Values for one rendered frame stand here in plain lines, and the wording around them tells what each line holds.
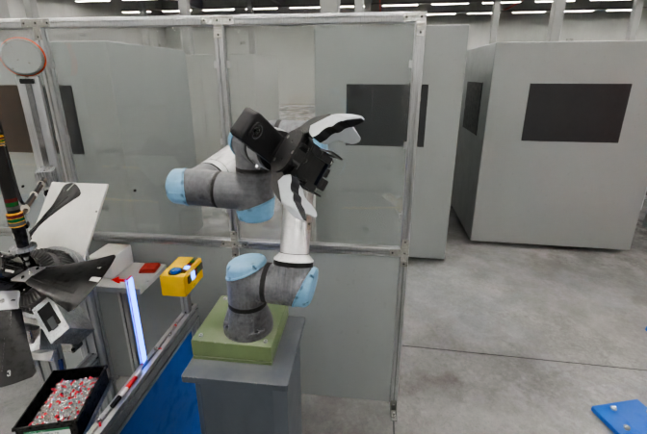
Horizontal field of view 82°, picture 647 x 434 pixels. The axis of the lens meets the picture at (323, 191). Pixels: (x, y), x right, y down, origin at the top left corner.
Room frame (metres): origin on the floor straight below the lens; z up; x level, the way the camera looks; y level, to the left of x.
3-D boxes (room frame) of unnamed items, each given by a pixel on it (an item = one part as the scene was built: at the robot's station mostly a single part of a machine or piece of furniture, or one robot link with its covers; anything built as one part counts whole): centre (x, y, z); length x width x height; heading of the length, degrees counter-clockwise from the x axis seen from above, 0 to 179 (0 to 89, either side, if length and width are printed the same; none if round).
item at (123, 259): (1.69, 1.09, 0.92); 0.17 x 0.16 x 0.11; 173
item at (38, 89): (1.72, 1.31, 0.90); 0.08 x 0.06 x 1.80; 118
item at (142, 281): (1.65, 1.01, 0.85); 0.36 x 0.24 x 0.03; 83
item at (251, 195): (0.71, 0.15, 1.58); 0.11 x 0.08 x 0.11; 79
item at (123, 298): (1.65, 1.01, 0.42); 0.04 x 0.04 x 0.83; 83
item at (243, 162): (0.72, 0.13, 1.68); 0.11 x 0.08 x 0.09; 32
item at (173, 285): (1.34, 0.57, 1.02); 0.16 x 0.10 x 0.11; 173
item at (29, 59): (1.72, 1.31, 1.88); 0.16 x 0.07 x 0.16; 118
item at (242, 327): (0.97, 0.23, 1.11); 0.15 x 0.15 x 0.10
